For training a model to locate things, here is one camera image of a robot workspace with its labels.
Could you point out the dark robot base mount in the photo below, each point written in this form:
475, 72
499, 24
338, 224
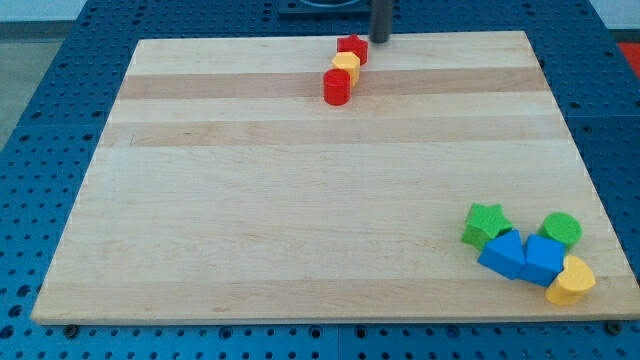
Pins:
289, 9

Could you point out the green cylinder block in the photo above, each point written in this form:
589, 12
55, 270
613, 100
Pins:
561, 227

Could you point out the green star block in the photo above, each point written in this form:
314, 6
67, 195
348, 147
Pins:
484, 223

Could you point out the yellow heart block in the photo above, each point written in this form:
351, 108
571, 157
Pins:
572, 283

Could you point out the yellow hexagon block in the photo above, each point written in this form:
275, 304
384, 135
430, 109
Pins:
349, 62

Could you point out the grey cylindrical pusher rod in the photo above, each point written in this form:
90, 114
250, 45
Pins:
381, 17

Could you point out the wooden board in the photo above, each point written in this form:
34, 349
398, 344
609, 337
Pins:
225, 190

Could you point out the blue cube block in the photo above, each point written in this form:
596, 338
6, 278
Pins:
543, 260

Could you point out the red cylinder block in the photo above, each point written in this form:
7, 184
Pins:
336, 87

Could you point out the blue triangle block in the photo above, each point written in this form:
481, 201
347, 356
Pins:
504, 255

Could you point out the red star block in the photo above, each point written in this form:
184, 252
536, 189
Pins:
355, 44

